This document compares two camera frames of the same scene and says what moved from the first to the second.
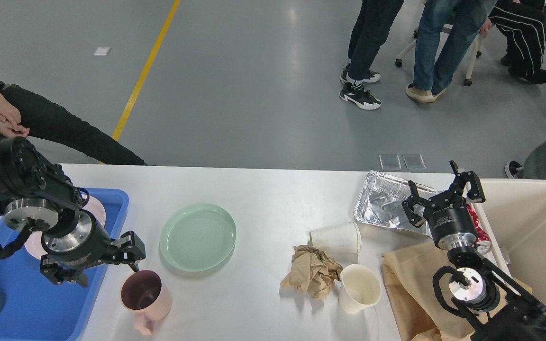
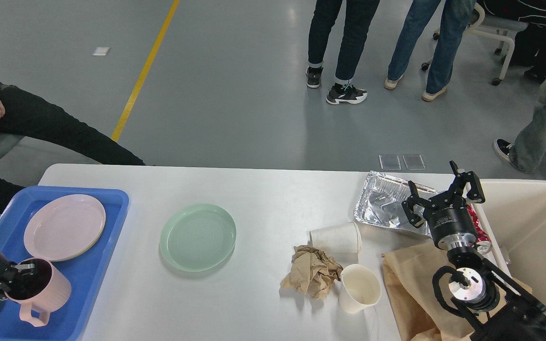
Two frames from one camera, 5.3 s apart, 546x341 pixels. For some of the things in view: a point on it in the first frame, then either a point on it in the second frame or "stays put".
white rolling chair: (446, 28) → (498, 28)
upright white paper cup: (359, 288) stays put
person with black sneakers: (374, 20) → (360, 14)
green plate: (197, 237) stays put
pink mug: (143, 293) → (45, 291)
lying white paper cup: (341, 239) stays put
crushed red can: (484, 244) stays put
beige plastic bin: (533, 224) stays put
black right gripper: (452, 226) stays put
